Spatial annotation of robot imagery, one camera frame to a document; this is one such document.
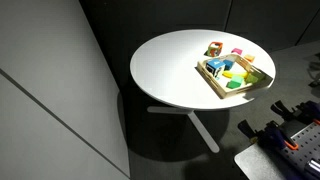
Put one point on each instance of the wooden tray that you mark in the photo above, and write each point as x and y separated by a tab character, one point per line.
210	83

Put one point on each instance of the small blue block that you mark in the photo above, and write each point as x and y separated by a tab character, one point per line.
229	64

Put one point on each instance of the yellow block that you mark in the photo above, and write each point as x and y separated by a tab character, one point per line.
233	74

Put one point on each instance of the pink block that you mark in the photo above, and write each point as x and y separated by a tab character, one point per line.
236	51

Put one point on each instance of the orange block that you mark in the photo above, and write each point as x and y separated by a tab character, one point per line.
249	58

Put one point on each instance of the lime green block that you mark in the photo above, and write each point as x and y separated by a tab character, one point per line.
255	78

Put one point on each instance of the white table base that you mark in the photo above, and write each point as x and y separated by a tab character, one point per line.
203	130

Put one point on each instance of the dark robot mounting table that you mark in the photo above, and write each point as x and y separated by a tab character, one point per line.
256	163

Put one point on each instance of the orange black clamp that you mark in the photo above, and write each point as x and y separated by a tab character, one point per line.
273	136

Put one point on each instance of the blue clamp with orange trigger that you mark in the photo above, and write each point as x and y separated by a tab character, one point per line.
308	111

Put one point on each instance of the perforated metal breadboard plate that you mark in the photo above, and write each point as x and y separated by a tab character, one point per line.
306	143

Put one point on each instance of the black chair base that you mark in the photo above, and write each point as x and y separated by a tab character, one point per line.
316	80

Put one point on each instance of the multicolor open frame cube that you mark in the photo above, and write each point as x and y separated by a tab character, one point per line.
215	49

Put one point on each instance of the aluminum rail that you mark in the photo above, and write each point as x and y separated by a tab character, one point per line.
314	165

